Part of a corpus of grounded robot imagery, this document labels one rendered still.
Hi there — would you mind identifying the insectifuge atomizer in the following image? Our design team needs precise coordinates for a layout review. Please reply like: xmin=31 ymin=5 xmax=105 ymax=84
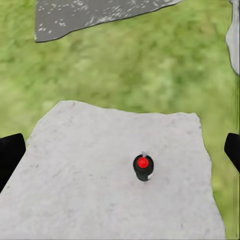
xmin=132 ymin=151 xmax=154 ymax=182

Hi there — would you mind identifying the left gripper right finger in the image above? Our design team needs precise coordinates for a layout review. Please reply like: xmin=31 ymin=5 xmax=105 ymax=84
xmin=224 ymin=132 xmax=240 ymax=173

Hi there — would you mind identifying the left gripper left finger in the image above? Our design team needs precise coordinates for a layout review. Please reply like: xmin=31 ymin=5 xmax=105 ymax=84
xmin=0 ymin=133 xmax=27 ymax=194

